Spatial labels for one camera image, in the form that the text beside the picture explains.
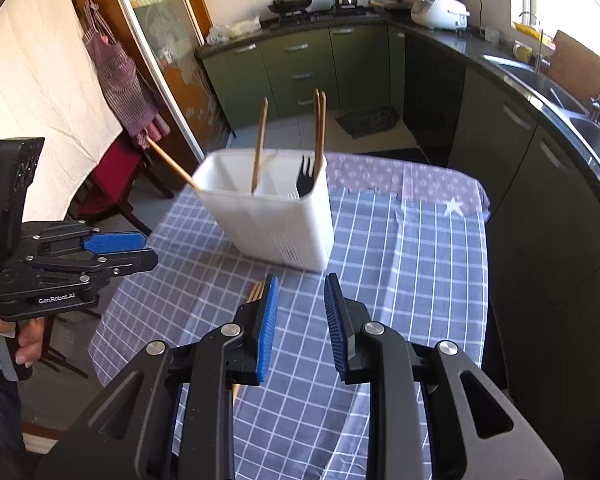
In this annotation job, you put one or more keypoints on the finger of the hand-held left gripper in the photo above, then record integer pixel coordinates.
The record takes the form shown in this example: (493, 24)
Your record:
(130, 262)
(115, 242)

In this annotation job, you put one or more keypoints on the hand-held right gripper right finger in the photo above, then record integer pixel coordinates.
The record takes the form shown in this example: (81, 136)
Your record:
(332, 330)

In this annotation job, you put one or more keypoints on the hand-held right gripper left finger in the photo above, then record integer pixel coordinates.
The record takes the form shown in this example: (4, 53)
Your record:
(267, 330)

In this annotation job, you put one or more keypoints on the single brown wooden chopstick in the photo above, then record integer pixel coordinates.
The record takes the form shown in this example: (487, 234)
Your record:
(323, 125)
(260, 145)
(317, 120)
(172, 165)

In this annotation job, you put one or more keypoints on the white plastic utensil holder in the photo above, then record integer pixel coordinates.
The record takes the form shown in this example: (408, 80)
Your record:
(260, 225)

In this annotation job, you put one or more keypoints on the black plastic fork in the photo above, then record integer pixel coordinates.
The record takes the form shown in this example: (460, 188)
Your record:
(305, 180)

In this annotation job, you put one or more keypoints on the person's left hand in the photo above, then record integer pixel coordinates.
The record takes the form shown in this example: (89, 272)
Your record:
(30, 340)

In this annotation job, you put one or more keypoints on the red wooden chair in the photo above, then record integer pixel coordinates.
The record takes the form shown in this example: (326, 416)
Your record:
(112, 170)

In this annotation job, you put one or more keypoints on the blue checked tablecloth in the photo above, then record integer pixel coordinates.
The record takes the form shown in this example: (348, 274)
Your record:
(405, 285)

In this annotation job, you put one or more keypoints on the white hanging sheet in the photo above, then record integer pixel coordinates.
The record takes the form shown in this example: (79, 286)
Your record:
(40, 85)

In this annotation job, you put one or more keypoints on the purple checked apron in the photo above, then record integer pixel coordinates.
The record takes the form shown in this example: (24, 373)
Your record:
(117, 80)

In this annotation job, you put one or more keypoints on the purple star-print cloth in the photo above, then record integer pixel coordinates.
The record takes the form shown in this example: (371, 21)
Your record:
(380, 175)

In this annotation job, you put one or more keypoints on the frosted glass sliding door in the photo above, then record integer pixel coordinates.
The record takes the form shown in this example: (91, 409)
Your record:
(170, 50)

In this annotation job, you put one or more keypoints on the dark floor mat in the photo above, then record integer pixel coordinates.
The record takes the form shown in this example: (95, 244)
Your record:
(370, 120)

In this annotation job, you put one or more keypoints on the white plastic bag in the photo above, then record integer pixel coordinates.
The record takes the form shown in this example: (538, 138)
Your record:
(235, 29)

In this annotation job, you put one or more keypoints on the black wok with lid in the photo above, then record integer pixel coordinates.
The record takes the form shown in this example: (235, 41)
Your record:
(290, 1)

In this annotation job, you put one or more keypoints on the black gas stove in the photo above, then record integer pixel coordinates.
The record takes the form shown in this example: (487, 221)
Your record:
(325, 14)

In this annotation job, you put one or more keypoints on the steel double sink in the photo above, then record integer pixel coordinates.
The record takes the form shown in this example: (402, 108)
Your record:
(545, 85)

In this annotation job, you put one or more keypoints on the white mug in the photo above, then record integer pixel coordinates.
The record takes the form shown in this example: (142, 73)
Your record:
(491, 34)

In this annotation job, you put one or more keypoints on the pale yellow mug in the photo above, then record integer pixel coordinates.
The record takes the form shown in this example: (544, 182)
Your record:
(522, 51)

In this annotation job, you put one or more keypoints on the white rice cooker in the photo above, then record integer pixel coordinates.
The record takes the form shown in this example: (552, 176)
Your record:
(440, 10)

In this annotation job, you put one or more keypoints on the small curved steel faucet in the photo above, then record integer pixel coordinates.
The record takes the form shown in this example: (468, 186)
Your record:
(538, 50)

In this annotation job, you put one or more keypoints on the yellow drain basket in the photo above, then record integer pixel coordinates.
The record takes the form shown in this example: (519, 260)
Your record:
(526, 29)

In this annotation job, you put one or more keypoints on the wooden cutting board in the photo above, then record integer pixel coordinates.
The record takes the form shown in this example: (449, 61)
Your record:
(575, 65)

